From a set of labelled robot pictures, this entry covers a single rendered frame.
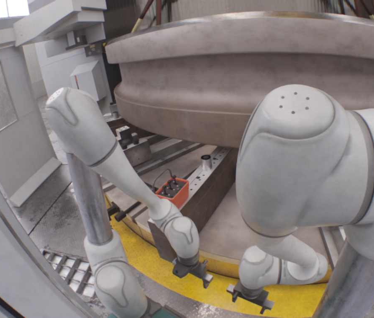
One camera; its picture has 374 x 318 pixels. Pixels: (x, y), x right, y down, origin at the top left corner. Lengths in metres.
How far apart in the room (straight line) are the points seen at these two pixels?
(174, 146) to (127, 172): 2.18
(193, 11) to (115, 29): 1.62
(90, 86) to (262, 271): 4.83
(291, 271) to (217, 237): 1.08
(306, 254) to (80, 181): 0.66
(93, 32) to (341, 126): 4.17
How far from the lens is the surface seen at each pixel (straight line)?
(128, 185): 0.61
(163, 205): 0.89
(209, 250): 1.66
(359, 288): 0.38
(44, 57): 6.30
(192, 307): 1.79
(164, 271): 1.98
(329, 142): 0.19
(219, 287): 1.84
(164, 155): 2.70
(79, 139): 0.52
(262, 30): 1.44
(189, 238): 0.81
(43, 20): 3.62
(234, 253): 1.63
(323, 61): 1.64
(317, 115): 0.19
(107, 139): 0.54
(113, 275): 0.82
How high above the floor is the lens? 1.63
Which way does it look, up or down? 29 degrees down
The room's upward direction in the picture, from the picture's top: 9 degrees counter-clockwise
